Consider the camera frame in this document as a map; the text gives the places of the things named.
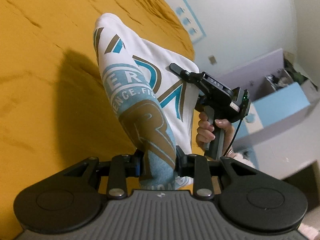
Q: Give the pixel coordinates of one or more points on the white printed sweatshirt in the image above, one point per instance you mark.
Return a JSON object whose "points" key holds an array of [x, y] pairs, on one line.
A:
{"points": [[154, 106]]}

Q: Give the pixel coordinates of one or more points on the mustard yellow bed duvet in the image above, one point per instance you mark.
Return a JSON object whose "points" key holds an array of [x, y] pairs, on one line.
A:
{"points": [[54, 110]]}

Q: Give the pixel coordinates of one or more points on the person's right hand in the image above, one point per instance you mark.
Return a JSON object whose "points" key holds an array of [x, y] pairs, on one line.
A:
{"points": [[205, 133]]}

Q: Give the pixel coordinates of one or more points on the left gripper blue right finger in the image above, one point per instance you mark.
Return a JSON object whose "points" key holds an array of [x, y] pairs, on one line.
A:
{"points": [[195, 166]]}

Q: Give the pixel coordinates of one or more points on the beige wall switch plate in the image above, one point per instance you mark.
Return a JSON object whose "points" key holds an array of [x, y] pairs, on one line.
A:
{"points": [[212, 59]]}

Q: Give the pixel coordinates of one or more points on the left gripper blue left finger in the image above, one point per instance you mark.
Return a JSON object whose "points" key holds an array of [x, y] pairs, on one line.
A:
{"points": [[122, 167]]}

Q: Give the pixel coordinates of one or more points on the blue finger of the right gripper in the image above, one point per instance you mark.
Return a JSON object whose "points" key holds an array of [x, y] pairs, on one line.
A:
{"points": [[178, 71]]}

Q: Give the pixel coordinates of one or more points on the blue grey wardrobe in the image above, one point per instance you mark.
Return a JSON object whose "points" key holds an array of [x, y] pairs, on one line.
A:
{"points": [[278, 102]]}

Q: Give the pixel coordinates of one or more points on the white blue bed headboard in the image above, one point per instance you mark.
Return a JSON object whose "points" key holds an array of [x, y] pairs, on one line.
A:
{"points": [[188, 19]]}

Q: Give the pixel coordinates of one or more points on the fluffy cream left sleeve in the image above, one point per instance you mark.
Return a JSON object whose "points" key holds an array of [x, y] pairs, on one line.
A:
{"points": [[309, 232]]}

